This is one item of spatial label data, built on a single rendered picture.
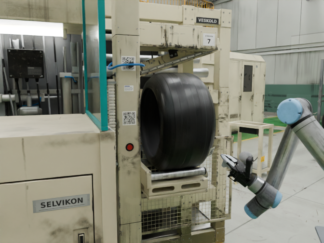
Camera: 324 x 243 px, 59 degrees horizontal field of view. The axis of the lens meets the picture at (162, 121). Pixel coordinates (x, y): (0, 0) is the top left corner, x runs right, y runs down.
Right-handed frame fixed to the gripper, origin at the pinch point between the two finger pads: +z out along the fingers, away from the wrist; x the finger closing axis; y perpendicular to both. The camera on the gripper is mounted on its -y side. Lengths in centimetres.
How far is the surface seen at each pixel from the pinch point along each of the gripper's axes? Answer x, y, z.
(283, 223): 108, 109, -100
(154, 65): 37, 4, 72
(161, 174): -20.1, 21.2, 19.5
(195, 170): -4.9, 17.6, 6.7
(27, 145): -88, -33, 47
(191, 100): -2.5, -17.3, 30.5
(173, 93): -6.1, -16.7, 39.7
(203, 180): -5.3, 19.1, -0.3
